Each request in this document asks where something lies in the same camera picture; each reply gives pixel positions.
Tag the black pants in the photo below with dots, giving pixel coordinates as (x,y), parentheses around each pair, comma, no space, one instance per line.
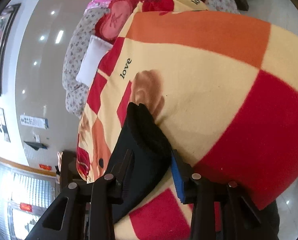
(144,140)

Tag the red paper sticker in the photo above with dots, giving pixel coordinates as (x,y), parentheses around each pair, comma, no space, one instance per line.
(26,207)
(45,167)

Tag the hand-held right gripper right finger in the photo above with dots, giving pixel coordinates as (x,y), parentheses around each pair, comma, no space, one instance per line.
(178,180)

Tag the window with wooden frame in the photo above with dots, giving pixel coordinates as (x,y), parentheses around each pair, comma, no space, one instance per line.
(26,187)

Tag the white wall calendar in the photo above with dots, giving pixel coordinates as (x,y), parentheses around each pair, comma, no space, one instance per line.
(33,121)

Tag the dark wall-mounted holder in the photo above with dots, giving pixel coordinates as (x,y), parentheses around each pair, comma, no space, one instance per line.
(36,145)

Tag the red heart-shaped cushion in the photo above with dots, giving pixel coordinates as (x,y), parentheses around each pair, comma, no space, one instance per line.
(116,20)

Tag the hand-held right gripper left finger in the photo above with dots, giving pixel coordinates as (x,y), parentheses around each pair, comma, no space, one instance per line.
(125,172)

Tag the white pillow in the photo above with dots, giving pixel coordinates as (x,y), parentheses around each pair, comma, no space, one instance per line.
(92,60)

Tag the dark wooden cabinet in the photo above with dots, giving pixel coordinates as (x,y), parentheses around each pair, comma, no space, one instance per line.
(66,165)

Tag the red orange cream printed blanket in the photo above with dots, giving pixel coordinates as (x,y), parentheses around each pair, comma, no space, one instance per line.
(214,80)

